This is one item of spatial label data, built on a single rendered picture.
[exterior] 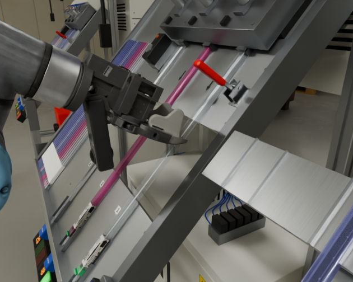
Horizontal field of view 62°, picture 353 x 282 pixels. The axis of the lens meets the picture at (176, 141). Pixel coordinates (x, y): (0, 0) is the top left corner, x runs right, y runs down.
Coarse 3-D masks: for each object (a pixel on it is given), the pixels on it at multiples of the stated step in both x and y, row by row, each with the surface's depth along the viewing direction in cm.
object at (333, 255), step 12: (348, 216) 23; (348, 228) 23; (336, 240) 23; (348, 240) 23; (324, 252) 23; (336, 252) 22; (348, 252) 23; (324, 264) 23; (336, 264) 22; (312, 276) 23; (324, 276) 22
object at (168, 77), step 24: (168, 0) 96; (144, 24) 100; (192, 48) 69; (216, 48) 62; (144, 72) 80; (168, 72) 71; (216, 72) 57; (240, 72) 52; (168, 96) 65; (192, 96) 58; (216, 120) 50
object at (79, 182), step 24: (72, 168) 79; (96, 168) 70; (72, 192) 72; (96, 192) 64; (120, 192) 58; (72, 216) 66; (96, 216) 60; (144, 216) 50; (72, 240) 61; (96, 240) 55; (120, 240) 51; (72, 264) 57; (96, 264) 52; (120, 264) 48
